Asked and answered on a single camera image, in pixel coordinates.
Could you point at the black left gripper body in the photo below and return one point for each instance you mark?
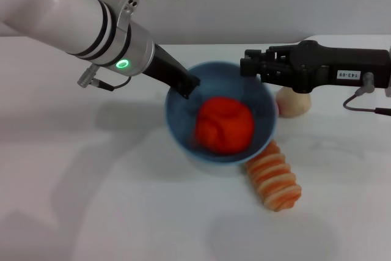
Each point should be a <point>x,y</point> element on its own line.
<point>165,67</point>

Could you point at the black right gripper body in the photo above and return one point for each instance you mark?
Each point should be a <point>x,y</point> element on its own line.
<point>311,65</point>

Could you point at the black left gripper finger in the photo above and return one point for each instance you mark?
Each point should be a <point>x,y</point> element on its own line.
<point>186,86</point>

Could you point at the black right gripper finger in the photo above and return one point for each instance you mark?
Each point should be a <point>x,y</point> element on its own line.
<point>258,54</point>
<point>252,67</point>

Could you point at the blue plastic bowl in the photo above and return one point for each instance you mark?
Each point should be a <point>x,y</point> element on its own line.
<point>180,120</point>

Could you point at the red tomato toy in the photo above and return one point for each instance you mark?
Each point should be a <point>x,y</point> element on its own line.
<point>226,126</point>

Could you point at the beige soft ball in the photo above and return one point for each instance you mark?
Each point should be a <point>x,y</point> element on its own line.
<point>294,105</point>

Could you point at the orange striped toy bread roll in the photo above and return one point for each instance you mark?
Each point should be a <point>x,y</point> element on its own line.
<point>275,181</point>

